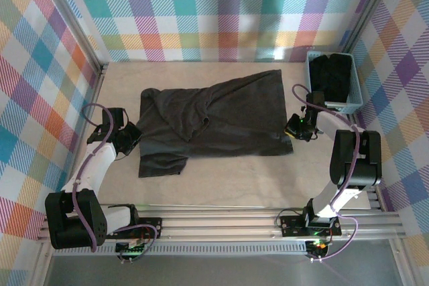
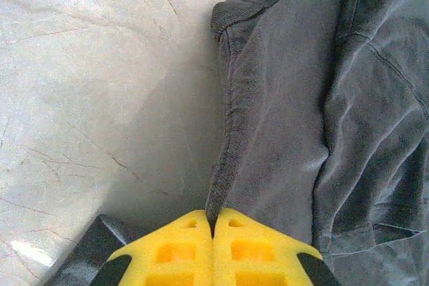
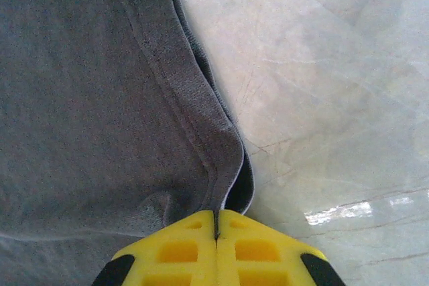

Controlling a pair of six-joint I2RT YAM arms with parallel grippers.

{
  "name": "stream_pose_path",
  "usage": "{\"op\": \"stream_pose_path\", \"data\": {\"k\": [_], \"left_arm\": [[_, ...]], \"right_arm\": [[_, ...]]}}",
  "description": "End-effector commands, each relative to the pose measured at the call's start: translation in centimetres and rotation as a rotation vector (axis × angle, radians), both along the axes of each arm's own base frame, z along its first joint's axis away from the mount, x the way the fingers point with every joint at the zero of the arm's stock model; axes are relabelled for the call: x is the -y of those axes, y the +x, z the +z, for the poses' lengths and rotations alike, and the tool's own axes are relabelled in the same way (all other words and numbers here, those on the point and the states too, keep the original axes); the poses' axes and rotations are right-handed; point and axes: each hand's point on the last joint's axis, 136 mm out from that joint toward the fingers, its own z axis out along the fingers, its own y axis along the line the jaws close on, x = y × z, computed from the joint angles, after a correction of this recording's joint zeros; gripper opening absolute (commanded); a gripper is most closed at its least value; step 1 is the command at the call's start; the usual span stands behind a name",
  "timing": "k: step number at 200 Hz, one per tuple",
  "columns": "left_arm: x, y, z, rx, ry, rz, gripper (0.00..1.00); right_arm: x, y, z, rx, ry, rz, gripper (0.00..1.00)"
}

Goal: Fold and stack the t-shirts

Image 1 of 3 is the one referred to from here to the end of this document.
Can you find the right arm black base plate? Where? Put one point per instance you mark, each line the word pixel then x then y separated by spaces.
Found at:
pixel 291 225

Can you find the light blue plastic basket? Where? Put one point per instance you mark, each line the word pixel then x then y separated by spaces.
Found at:
pixel 357 85

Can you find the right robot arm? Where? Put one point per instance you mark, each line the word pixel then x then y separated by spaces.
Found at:
pixel 355 165

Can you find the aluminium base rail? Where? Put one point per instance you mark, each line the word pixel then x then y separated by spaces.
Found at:
pixel 218 225

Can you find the dark grey t-shirt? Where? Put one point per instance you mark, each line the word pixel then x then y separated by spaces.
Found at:
pixel 234 122

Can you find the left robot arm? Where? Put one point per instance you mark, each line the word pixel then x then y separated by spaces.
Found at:
pixel 97 158

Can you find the black clothes pile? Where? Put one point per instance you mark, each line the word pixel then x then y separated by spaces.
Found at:
pixel 332 75

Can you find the aluminium frame post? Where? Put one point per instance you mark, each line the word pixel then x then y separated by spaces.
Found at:
pixel 72 18
pixel 370 8

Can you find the aluminium side rail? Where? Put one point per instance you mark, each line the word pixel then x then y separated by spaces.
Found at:
pixel 95 98

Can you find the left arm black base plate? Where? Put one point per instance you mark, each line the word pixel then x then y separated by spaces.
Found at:
pixel 154 227

